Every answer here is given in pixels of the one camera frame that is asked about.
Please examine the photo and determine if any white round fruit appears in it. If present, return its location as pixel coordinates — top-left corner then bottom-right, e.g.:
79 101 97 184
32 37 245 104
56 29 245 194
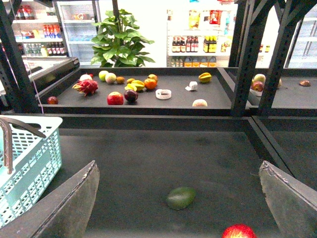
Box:
79 74 92 81

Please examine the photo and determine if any small red fruit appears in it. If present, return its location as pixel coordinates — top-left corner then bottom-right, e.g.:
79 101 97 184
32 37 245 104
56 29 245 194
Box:
47 96 58 105

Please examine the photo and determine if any light blue plastic basket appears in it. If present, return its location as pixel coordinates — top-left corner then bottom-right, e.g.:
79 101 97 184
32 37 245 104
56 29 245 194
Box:
0 116 62 227

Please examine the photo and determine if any orange fruit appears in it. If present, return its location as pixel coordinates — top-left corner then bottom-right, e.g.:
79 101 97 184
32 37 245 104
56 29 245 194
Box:
144 78 157 90

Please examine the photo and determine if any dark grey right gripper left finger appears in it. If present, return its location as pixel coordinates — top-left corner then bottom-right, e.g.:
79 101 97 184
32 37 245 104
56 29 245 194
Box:
0 161 100 238

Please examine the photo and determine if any brown fruit far right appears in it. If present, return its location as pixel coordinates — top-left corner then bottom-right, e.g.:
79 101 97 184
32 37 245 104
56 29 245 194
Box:
299 80 311 87

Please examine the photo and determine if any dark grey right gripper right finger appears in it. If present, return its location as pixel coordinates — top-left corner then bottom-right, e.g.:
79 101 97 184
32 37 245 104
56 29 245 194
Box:
259 161 317 238

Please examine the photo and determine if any white tape ring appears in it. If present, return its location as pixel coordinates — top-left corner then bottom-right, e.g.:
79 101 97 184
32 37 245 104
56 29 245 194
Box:
155 89 172 100

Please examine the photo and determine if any black metal rack post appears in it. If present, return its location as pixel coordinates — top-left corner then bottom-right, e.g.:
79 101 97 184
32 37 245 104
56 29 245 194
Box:
231 0 276 117

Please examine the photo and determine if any yellow green star fruit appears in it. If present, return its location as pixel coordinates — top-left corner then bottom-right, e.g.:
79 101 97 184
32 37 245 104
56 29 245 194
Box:
198 72 212 83

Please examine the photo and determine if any dark purple plum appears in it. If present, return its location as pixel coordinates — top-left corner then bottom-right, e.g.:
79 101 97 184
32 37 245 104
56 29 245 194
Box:
124 89 139 103

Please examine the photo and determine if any pink dragon fruit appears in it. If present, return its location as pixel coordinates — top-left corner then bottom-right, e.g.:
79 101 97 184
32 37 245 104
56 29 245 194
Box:
72 79 98 96

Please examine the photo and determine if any brown kiwi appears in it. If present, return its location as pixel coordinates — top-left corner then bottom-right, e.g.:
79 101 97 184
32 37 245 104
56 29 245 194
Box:
116 76 125 84

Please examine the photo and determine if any green potted plant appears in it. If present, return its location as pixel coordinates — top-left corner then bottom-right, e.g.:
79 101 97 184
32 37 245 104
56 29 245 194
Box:
91 9 155 67

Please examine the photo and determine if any pale peach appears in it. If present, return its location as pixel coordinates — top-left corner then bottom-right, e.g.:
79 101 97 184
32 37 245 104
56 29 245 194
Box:
192 99 208 107

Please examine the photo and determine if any dark green avocado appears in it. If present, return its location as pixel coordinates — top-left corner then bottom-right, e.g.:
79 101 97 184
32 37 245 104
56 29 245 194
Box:
166 187 196 210

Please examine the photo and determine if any red yellow apple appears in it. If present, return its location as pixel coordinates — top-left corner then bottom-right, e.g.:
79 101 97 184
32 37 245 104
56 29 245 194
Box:
222 224 257 238

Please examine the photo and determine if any red green apple right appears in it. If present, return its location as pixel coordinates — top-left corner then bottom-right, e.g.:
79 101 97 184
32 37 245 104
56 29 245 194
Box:
251 81 264 92

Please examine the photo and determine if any red apple on shelf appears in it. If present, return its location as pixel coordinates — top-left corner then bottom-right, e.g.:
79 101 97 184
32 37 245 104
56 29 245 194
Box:
107 91 124 105

